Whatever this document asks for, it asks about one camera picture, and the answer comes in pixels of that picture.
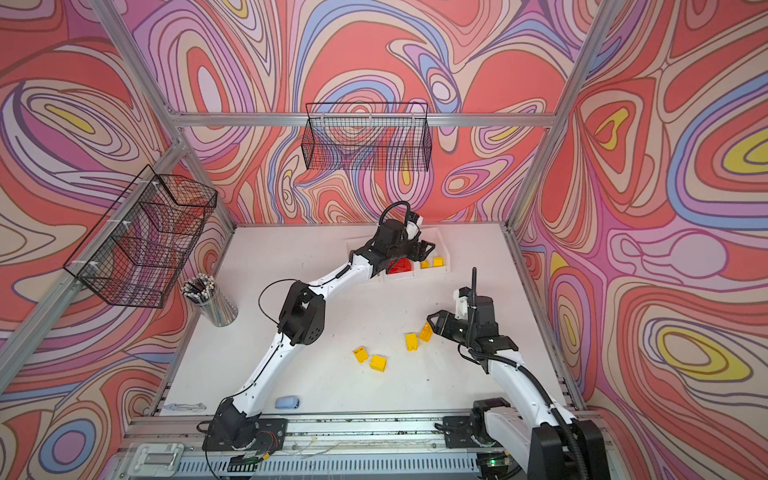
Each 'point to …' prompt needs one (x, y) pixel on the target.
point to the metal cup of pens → (203, 291)
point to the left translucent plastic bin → (355, 243)
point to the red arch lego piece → (400, 265)
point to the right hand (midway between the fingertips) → (436, 326)
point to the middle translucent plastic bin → (401, 276)
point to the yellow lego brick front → (378, 363)
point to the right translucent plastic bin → (432, 235)
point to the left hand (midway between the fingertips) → (430, 239)
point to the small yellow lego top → (438, 261)
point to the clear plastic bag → (180, 406)
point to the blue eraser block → (287, 402)
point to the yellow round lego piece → (424, 264)
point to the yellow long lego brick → (426, 332)
